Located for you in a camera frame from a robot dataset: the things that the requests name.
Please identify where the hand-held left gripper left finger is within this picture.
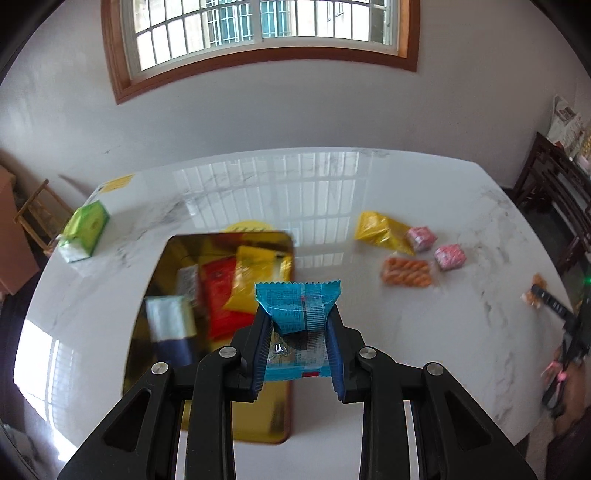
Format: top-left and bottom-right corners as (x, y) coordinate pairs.
(58, 307), (278, 480)

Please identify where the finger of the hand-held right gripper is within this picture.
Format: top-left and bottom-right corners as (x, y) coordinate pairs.
(530, 284), (578, 324)

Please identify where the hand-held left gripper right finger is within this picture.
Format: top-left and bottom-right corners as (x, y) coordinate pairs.
(323, 302), (539, 480)

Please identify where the clear orange cracker packet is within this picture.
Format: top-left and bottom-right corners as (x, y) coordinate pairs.
(522, 273), (548, 308)
(381, 257), (435, 289)

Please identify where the light blue snack packet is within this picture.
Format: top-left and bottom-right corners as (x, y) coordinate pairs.
(254, 279), (342, 381)

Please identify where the red snack packet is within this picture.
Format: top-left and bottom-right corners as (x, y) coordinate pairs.
(202, 256), (257, 340)

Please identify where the yellow packet with silver strip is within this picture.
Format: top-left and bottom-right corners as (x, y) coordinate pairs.
(223, 246), (294, 315)

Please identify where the navy and silver snack packet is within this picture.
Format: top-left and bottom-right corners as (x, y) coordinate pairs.
(144, 295), (198, 367)

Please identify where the silver patterned snack packet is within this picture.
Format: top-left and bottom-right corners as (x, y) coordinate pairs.
(177, 265), (200, 301)

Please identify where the pink snack packet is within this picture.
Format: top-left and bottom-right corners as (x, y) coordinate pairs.
(434, 244), (466, 271)
(407, 226), (437, 251)

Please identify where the yellow packet with line print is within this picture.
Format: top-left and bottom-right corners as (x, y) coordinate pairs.
(355, 211), (416, 256)

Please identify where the gold tin box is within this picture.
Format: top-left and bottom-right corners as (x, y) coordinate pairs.
(121, 230), (296, 445)

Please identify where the person's right hand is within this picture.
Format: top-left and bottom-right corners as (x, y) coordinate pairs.
(551, 364), (591, 439)

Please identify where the dark wooden chair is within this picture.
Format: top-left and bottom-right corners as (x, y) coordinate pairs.
(508, 131), (591, 278)

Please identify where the folded newspaper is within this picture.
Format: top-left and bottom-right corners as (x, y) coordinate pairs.
(547, 95), (586, 148)

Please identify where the green tissue pack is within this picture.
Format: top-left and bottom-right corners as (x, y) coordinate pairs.
(58, 200), (110, 263)

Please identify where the yellow table sticker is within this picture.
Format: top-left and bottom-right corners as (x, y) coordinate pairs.
(99, 174), (136, 192)

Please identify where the pink covered cabinet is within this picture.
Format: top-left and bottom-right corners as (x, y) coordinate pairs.
(0, 164), (40, 296)

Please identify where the wooden framed barred window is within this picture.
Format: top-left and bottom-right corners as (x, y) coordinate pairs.
(100, 0), (422, 106)

